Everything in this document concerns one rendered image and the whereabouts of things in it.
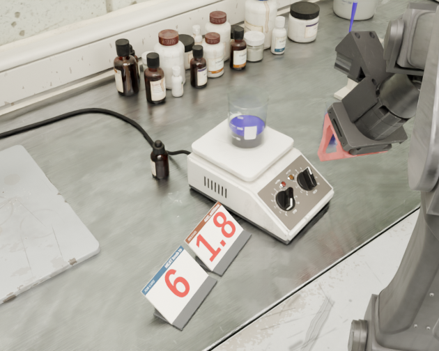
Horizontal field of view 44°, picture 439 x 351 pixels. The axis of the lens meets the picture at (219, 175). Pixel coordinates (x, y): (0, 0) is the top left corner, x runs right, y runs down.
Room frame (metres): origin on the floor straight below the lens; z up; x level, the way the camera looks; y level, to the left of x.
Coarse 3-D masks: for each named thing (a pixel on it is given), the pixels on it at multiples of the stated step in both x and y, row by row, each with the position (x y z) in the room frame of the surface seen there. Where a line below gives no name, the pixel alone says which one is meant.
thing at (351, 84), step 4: (380, 40) 0.92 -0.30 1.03; (348, 80) 0.94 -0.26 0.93; (352, 80) 0.94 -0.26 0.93; (348, 84) 0.94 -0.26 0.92; (352, 84) 0.94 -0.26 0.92; (356, 84) 0.96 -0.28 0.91; (344, 88) 0.94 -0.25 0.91; (348, 88) 0.94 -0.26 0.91; (352, 88) 0.94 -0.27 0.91; (340, 92) 0.93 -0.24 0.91; (344, 92) 0.93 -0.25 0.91; (348, 92) 0.93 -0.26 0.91; (340, 96) 0.91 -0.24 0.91; (344, 96) 0.91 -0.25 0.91
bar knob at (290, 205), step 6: (282, 192) 0.58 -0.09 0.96; (288, 192) 0.58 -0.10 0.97; (276, 198) 0.57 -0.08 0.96; (282, 198) 0.57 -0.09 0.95; (288, 198) 0.57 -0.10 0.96; (294, 198) 0.58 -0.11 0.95; (282, 204) 0.57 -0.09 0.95; (288, 204) 0.56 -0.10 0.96; (294, 204) 0.57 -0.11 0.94; (288, 210) 0.56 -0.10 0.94
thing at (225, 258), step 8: (240, 232) 0.55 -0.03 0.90; (248, 232) 0.55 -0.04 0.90; (184, 240) 0.50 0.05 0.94; (232, 240) 0.53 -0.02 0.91; (240, 240) 0.54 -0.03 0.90; (192, 248) 0.50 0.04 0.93; (224, 248) 0.52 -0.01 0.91; (232, 248) 0.52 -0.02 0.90; (240, 248) 0.52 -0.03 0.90; (200, 256) 0.49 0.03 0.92; (224, 256) 0.51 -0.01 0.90; (232, 256) 0.51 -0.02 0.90; (200, 264) 0.49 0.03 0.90; (208, 264) 0.49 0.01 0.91; (216, 264) 0.49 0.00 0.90; (224, 264) 0.49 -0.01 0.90; (216, 272) 0.48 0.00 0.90
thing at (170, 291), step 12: (180, 264) 0.47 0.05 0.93; (192, 264) 0.48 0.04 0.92; (168, 276) 0.45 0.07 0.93; (180, 276) 0.45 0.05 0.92; (192, 276) 0.46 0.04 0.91; (156, 288) 0.43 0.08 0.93; (168, 288) 0.43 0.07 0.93; (180, 288) 0.44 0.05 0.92; (192, 288) 0.45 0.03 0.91; (156, 300) 0.41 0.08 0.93; (168, 300) 0.42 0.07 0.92; (180, 300) 0.43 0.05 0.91; (168, 312) 0.41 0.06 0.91
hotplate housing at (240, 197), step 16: (192, 160) 0.65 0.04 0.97; (288, 160) 0.65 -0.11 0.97; (192, 176) 0.64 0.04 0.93; (208, 176) 0.62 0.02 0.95; (224, 176) 0.61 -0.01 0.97; (272, 176) 0.61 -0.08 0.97; (208, 192) 0.62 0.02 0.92; (224, 192) 0.60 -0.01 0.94; (240, 192) 0.58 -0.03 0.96; (256, 192) 0.57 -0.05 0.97; (240, 208) 0.58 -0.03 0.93; (256, 208) 0.56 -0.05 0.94; (320, 208) 0.59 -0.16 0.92; (256, 224) 0.57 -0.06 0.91; (272, 224) 0.54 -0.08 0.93; (304, 224) 0.56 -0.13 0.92; (288, 240) 0.53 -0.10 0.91
